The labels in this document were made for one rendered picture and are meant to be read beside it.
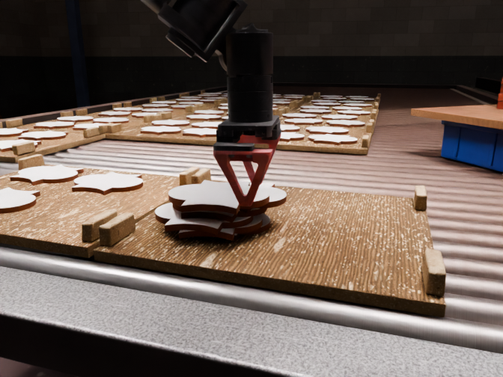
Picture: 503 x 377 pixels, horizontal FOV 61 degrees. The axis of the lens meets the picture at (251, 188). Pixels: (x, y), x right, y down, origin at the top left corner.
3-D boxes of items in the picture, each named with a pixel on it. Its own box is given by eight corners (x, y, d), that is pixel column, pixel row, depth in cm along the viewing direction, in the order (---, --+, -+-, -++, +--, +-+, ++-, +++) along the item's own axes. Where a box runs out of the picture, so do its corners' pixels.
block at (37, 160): (24, 171, 91) (22, 159, 91) (17, 170, 92) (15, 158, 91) (45, 165, 97) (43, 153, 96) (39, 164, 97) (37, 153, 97)
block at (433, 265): (444, 298, 42) (448, 274, 42) (424, 295, 43) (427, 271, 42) (439, 271, 48) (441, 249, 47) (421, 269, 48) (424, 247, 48)
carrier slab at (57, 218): (88, 259, 54) (87, 247, 54) (-127, 221, 67) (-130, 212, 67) (203, 185, 86) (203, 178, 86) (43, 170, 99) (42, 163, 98)
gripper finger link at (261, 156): (277, 194, 57) (277, 124, 54) (271, 213, 50) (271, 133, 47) (227, 193, 58) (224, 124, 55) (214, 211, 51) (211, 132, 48)
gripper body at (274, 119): (279, 128, 59) (279, 73, 57) (271, 141, 49) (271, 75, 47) (233, 128, 60) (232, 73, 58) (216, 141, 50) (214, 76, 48)
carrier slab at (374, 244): (444, 319, 42) (446, 304, 41) (93, 261, 54) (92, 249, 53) (422, 207, 74) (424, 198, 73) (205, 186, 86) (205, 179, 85)
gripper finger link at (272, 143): (281, 181, 63) (281, 117, 60) (276, 195, 56) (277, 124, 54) (236, 179, 64) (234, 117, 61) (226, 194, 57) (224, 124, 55)
